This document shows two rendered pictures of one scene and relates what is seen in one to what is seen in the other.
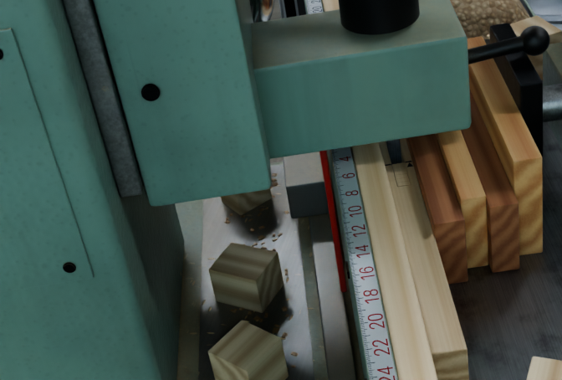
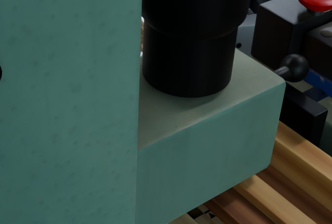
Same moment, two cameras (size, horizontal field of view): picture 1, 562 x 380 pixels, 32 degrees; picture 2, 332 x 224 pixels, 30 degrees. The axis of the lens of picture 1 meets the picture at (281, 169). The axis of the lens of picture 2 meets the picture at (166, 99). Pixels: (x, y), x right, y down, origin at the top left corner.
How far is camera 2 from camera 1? 41 cm
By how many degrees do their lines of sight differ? 35
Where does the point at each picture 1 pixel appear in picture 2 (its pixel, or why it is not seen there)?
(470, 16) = not seen: hidden behind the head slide
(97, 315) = not seen: outside the picture
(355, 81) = (191, 153)
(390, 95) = (219, 157)
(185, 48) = (66, 185)
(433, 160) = (243, 207)
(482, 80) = not seen: hidden behind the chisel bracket
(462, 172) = (293, 217)
